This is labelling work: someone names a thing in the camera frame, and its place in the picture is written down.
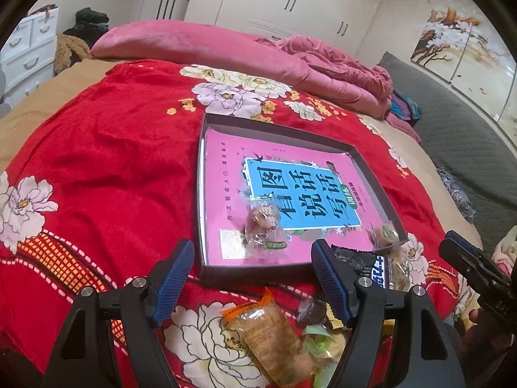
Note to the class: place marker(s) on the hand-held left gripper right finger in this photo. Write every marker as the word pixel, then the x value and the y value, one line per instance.
pixel 329 279

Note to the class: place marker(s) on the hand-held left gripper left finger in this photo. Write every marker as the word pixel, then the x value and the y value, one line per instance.
pixel 173 279

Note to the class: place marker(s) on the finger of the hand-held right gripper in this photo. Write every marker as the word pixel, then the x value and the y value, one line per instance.
pixel 454 236
pixel 460 256

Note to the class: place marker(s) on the small green label snack packet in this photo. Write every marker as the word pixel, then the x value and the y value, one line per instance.
pixel 383 235

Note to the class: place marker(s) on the orange edged snack packet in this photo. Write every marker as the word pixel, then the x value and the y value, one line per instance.
pixel 266 331

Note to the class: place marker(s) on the clear packet with brown pastry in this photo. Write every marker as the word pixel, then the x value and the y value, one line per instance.
pixel 261 217

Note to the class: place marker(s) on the shallow dark cardboard box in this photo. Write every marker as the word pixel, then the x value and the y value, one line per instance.
pixel 291 123

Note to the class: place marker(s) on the black chocolate bar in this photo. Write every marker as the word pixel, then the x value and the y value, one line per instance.
pixel 363 266

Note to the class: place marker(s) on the brown wrapped candy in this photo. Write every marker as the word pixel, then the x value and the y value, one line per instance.
pixel 312 311

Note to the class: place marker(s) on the grey patterned cloth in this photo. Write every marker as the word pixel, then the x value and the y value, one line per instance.
pixel 454 194

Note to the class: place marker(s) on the clear wrapped candy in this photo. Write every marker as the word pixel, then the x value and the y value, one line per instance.
pixel 400 270

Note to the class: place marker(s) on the pale green wrapped candy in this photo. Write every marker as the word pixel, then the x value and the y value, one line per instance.
pixel 321 341

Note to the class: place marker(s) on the pink book with blue title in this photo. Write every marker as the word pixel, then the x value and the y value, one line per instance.
pixel 226 194

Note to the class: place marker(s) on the grey quilted headboard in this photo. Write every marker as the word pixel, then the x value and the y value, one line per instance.
pixel 456 129

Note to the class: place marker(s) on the red floral blanket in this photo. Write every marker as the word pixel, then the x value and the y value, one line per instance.
pixel 113 161

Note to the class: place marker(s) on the blue and purple cloth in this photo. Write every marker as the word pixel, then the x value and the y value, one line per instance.
pixel 404 107

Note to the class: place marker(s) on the crumpled pink blanket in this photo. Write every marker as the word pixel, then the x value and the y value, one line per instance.
pixel 347 72

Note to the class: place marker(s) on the pink folded quilt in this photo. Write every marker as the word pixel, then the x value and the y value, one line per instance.
pixel 181 46

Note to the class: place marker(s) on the brown knit blanket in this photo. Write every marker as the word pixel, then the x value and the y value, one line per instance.
pixel 68 52

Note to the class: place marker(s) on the dark clothes pile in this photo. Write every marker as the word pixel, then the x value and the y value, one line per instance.
pixel 91 22

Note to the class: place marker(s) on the white drawer cabinet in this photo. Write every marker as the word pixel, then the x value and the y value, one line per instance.
pixel 26 52

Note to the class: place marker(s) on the white wardrobe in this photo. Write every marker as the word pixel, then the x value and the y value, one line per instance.
pixel 307 4

